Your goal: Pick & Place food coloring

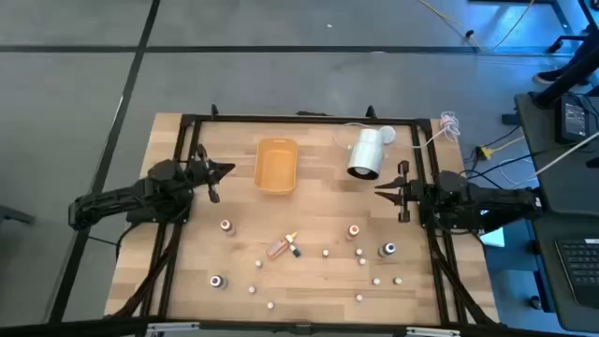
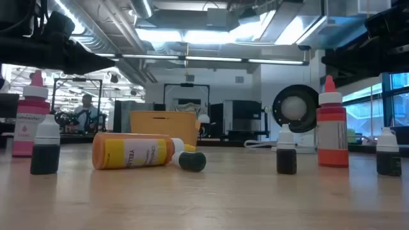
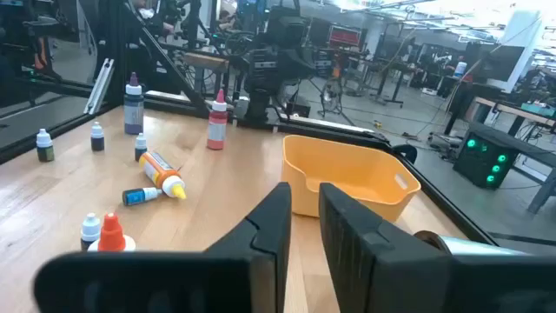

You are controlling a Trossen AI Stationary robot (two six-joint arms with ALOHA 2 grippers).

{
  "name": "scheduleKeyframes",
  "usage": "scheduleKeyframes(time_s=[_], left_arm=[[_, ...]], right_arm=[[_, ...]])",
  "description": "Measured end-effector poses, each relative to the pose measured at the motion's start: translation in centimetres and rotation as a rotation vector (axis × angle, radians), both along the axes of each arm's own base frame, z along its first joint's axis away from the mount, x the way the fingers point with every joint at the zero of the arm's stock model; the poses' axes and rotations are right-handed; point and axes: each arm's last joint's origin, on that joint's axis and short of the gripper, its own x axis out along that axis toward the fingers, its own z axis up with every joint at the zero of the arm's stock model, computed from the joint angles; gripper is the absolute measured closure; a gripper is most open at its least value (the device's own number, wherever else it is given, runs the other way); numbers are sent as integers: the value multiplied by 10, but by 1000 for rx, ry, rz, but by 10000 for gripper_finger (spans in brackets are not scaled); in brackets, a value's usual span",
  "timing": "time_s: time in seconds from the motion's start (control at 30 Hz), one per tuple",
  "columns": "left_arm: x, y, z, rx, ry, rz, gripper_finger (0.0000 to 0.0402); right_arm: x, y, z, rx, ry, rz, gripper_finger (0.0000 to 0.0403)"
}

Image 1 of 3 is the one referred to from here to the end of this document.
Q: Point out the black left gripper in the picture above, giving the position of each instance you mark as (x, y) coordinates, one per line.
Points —
(201, 173)

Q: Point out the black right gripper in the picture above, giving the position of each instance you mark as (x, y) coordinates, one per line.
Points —
(414, 193)

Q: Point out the pink food colouring bottle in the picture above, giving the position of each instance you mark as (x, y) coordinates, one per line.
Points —
(227, 226)

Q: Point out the red food colouring bottle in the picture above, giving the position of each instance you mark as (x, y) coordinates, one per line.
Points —
(352, 231)

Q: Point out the blue food colouring bottle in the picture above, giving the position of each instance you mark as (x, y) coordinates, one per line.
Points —
(387, 249)

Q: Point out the yellow food colouring bottle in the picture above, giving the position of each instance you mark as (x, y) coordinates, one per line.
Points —
(281, 246)

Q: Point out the purple food colouring bottle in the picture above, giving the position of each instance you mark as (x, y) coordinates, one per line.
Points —
(217, 282)

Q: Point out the small black dropper bottle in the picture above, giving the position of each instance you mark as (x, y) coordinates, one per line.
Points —
(295, 251)

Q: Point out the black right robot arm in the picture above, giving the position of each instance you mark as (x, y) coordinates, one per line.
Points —
(491, 203)

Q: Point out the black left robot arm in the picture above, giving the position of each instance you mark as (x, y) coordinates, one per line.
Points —
(117, 196)

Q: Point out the white cylindrical spot lamp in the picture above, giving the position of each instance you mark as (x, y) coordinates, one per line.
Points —
(367, 152)

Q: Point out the yellow plastic bin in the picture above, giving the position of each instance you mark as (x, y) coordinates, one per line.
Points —
(276, 166)

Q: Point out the yellow plug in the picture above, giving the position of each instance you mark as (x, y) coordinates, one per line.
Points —
(486, 152)

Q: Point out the black side desk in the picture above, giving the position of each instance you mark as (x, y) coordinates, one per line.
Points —
(547, 262)

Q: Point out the black caster wheel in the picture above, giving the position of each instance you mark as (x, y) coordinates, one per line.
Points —
(536, 302)

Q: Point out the person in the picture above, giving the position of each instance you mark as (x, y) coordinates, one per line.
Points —
(546, 77)

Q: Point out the black power adapter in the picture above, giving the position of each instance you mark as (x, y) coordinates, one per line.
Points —
(573, 119)

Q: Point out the black keyboard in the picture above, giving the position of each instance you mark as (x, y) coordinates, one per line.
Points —
(580, 267)

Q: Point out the grey furniture foot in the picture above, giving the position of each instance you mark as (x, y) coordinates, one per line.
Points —
(14, 215)

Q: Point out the black office chair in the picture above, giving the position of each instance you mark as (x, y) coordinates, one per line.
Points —
(568, 41)

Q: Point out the black frame clamp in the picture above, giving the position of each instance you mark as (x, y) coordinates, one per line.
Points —
(214, 111)
(370, 112)

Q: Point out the silver metal bracket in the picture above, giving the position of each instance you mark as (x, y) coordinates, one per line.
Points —
(173, 327)
(433, 332)

